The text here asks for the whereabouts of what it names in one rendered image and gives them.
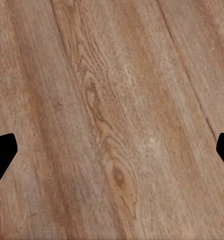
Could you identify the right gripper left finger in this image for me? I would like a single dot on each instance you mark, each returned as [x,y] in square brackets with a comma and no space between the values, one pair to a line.
[8,150]

